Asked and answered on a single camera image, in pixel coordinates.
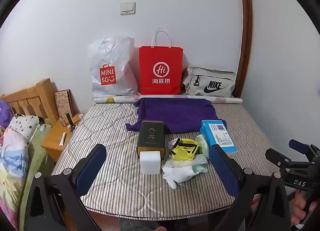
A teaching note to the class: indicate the colourful quilt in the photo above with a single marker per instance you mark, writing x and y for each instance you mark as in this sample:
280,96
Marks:
12,166

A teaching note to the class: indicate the purple plush toy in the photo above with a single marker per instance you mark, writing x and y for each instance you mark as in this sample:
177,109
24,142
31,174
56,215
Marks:
5,113

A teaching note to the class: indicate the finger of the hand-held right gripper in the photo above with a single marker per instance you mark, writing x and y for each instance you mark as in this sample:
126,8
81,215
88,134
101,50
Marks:
300,146
276,157

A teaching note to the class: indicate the red paper bag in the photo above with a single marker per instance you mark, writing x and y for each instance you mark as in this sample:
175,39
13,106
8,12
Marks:
150,55

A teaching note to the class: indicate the brown wooden door frame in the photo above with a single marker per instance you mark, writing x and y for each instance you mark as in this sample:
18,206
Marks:
246,20

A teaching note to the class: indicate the wooden nightstand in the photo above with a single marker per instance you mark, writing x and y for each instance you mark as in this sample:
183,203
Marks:
55,138

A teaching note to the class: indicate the brown patterned notebook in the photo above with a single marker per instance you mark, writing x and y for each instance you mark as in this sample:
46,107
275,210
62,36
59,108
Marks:
62,103

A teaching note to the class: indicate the wooden headboard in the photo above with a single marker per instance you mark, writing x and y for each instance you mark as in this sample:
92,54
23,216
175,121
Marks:
30,96

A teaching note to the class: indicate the white plastic shopping bag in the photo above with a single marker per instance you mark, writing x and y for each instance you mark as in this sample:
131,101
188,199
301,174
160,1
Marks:
110,55

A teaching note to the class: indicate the white glove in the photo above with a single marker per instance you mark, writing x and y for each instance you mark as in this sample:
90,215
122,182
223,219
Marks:
178,173

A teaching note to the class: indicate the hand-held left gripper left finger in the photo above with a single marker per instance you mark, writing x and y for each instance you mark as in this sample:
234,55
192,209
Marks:
92,168

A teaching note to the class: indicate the grey waist bag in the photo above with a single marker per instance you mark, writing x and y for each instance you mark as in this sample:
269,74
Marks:
192,88

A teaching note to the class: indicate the dark green tin box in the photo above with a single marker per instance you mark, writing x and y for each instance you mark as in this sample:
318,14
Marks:
150,133

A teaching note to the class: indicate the white light switch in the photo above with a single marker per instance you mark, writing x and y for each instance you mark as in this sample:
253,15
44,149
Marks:
128,8

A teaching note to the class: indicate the white tube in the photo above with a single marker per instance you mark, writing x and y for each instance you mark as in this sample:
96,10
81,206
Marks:
63,138

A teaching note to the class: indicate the small wooden box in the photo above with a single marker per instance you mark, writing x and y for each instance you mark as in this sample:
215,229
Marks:
76,118

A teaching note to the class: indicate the green blanket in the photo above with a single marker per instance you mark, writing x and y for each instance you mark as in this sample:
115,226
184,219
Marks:
35,151

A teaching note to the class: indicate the blue cardboard box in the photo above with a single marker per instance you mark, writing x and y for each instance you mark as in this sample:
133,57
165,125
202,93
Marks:
215,136

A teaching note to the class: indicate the purple cloth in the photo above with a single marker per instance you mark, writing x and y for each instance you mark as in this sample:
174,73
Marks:
175,113

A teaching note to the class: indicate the green tissue pack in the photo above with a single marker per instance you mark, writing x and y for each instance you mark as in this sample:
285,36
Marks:
203,144

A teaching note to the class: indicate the polka dot pillow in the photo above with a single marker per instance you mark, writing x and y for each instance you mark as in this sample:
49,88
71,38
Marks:
22,126

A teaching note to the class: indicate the white sponge block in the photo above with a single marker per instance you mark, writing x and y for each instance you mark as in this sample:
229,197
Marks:
150,162

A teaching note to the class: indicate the rolled printed paper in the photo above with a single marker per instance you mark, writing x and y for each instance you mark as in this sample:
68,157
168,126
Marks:
225,100

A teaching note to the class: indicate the striped mattress pad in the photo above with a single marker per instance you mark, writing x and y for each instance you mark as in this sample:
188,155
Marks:
112,133

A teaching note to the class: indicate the person's right hand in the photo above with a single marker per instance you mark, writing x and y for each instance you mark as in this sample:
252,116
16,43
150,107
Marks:
298,207

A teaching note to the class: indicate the green white packet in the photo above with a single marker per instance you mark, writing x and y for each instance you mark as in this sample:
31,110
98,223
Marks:
201,167

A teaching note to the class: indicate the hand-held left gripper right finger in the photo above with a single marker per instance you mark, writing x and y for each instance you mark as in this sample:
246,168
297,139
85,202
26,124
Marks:
225,171

